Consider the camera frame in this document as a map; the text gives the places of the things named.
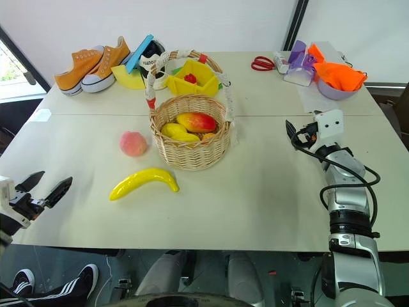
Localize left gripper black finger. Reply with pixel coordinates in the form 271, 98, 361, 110
14, 171, 45, 193
44, 176, 73, 209

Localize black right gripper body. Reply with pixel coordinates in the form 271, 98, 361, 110
295, 123, 320, 148

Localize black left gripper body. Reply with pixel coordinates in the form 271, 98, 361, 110
8, 184, 49, 221

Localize white paper sheet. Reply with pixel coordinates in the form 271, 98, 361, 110
297, 81, 344, 114

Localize lilac bowl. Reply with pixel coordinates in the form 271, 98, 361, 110
316, 76, 364, 101

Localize white bottle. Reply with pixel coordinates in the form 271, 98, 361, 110
274, 51, 290, 75

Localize orange cloth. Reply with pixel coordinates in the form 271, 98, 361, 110
307, 43, 369, 92

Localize purple transparent container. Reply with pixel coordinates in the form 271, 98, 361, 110
289, 40, 319, 73

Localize black shoe with white toe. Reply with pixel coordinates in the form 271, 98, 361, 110
11, 268, 36, 297
75, 264, 100, 299

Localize yellow banana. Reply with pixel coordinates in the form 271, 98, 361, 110
109, 168, 180, 202

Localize pink peach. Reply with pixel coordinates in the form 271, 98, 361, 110
119, 130, 148, 157

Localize red and yellow mango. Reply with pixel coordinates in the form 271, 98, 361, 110
176, 111, 218, 134

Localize yellow lemon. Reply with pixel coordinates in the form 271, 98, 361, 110
160, 123, 188, 138
171, 132, 201, 143

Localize yellow plastic bin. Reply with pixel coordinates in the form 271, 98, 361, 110
164, 59, 220, 97

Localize orange canvas sneaker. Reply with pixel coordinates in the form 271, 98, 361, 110
53, 45, 106, 97
81, 36, 132, 94

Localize grey left robot thigh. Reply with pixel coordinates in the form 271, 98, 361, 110
134, 251, 188, 297

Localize grey robot thigh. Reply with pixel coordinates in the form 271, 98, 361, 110
226, 251, 266, 307
134, 251, 188, 297

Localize yellow foam block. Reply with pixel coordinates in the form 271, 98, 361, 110
111, 62, 146, 91

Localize black white ball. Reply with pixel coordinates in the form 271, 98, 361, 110
139, 40, 169, 91

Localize grey right robot thigh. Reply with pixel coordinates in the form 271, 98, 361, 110
226, 251, 266, 307

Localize blue flat board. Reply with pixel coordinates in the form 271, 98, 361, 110
125, 34, 155, 74

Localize dark rounded robot waist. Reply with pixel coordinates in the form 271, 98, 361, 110
105, 292, 256, 307

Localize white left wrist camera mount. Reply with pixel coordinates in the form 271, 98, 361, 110
0, 175, 32, 229

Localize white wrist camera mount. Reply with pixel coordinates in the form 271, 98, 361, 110
314, 109, 345, 139
0, 175, 32, 229

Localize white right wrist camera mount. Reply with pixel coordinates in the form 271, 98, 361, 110
314, 109, 345, 139

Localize red handled scissors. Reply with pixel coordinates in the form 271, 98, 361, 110
251, 56, 276, 72

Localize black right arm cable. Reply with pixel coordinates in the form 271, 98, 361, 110
291, 127, 382, 239

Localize wicker basket with handle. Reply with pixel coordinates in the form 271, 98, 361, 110
144, 49, 240, 171

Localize black window frame post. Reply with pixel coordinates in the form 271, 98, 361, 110
282, 0, 309, 52

